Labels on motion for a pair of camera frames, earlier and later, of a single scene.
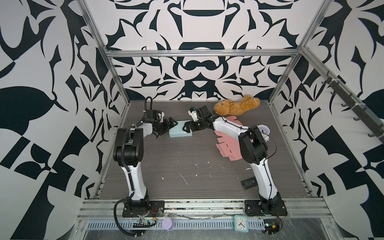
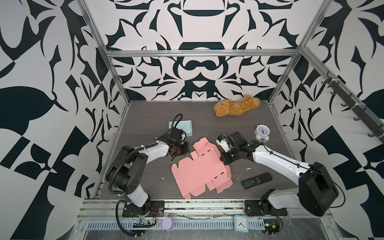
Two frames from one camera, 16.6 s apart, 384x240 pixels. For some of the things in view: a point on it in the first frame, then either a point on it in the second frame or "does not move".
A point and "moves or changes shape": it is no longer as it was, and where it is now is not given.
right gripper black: (188, 126) → (224, 158)
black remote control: (249, 183) does not move
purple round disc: (167, 223) does not move
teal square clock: (240, 223) does not move
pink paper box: (228, 146) moves or changes shape
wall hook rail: (363, 114) does not move
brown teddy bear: (226, 107) does not move
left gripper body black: (162, 127) → (181, 149)
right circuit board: (271, 226) does not move
